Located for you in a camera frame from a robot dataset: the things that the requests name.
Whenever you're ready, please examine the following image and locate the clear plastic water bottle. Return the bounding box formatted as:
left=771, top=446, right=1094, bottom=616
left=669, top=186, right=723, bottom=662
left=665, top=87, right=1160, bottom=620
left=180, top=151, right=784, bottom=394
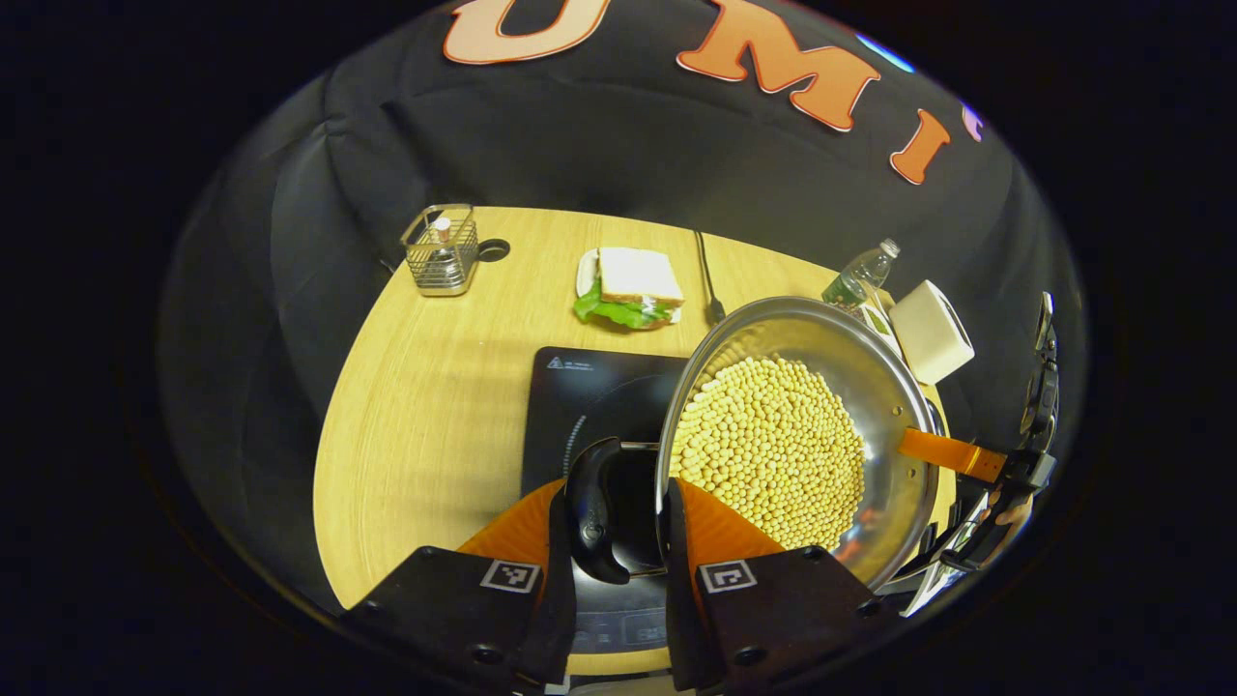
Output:
left=821, top=239, right=902, bottom=325

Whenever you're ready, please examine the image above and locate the black power cable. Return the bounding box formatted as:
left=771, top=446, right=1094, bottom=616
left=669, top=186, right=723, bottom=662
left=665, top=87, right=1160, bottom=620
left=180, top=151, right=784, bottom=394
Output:
left=693, top=229, right=727, bottom=326

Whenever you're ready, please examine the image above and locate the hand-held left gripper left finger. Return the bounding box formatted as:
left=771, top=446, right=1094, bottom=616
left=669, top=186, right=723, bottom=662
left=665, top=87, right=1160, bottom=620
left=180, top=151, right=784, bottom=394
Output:
left=343, top=478, right=579, bottom=690

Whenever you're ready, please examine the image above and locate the white divided seasoning tray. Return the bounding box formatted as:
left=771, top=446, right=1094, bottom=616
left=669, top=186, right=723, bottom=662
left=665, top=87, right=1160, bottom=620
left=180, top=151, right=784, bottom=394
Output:
left=863, top=302, right=902, bottom=351

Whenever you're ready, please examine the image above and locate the metal wire basket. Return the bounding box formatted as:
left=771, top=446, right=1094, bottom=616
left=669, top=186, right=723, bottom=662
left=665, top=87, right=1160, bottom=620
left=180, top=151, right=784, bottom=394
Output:
left=401, top=203, right=480, bottom=297

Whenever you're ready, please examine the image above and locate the lettuce sandwich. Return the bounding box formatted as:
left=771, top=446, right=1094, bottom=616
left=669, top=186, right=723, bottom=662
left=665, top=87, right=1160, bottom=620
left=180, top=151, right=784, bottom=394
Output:
left=574, top=246, right=685, bottom=332

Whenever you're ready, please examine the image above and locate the white square container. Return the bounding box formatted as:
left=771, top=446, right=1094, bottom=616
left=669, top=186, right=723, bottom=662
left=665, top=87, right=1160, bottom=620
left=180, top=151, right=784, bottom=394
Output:
left=888, top=279, right=975, bottom=386

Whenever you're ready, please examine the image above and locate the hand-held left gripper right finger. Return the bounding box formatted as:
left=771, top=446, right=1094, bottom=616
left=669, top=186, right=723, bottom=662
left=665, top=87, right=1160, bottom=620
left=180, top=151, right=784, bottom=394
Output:
left=659, top=477, right=882, bottom=693

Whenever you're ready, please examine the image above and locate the black induction cooktop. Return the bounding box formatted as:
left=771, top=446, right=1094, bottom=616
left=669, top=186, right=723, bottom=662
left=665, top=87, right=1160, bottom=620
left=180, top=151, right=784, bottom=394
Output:
left=520, top=346, right=692, bottom=658

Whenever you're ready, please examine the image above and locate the steel pot with black handles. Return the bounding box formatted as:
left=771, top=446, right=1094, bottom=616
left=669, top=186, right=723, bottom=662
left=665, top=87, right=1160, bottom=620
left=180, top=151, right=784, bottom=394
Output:
left=565, top=296, right=943, bottom=593

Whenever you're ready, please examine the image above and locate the black backdrop cloth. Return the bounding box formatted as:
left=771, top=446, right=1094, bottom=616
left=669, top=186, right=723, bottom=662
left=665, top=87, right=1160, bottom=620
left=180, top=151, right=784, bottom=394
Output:
left=159, top=0, right=1083, bottom=620

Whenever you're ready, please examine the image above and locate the pile of soybeans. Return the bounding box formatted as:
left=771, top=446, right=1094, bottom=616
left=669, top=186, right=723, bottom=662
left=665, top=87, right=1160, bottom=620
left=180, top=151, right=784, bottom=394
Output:
left=669, top=356, right=868, bottom=552

